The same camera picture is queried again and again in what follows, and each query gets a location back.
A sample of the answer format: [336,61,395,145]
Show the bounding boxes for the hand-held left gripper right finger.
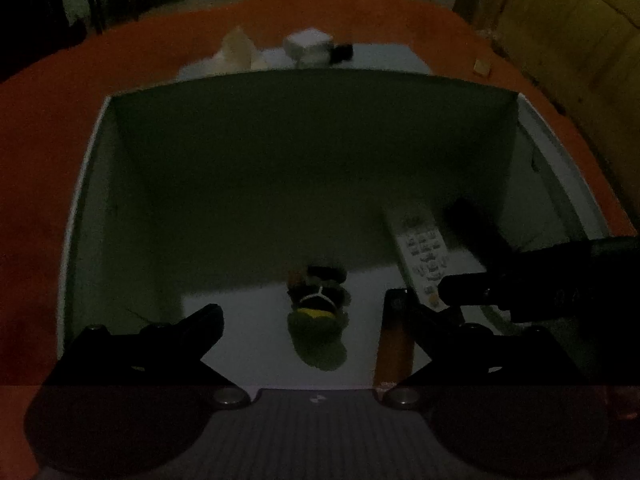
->
[382,302,593,408]

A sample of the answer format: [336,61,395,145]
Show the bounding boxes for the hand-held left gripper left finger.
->
[42,304,251,408]

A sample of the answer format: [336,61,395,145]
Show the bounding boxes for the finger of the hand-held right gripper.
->
[437,270,511,311]

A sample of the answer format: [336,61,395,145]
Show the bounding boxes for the amber bottle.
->
[374,287,415,391]

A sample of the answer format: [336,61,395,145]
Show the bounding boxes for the white remote control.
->
[384,204,451,311]

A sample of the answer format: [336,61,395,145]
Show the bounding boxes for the small figurine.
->
[286,264,351,341]

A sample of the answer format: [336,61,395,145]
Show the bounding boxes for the white cardboard box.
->
[56,67,613,391]

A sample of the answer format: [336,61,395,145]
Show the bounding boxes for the white box lid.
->
[175,42,431,81]

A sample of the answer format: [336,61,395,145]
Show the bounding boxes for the translucent plastic container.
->
[210,25,271,72]

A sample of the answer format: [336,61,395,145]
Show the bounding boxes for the small white box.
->
[282,27,333,67]

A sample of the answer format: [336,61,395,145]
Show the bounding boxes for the yellow wooden board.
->
[467,0,640,226]

